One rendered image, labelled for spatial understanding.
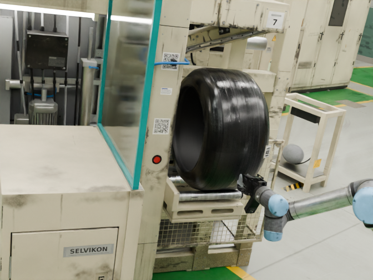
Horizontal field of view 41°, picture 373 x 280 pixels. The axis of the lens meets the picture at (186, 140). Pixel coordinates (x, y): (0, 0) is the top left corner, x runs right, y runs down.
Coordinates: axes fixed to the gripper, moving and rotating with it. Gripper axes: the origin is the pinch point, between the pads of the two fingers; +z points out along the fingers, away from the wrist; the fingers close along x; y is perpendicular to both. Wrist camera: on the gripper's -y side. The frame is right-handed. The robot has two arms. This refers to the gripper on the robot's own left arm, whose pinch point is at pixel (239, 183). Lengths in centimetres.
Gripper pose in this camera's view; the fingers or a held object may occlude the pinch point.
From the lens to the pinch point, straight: 226.2
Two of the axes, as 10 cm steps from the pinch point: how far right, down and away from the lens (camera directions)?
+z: -3.5, -2.5, 9.0
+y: 1.0, -9.7, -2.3
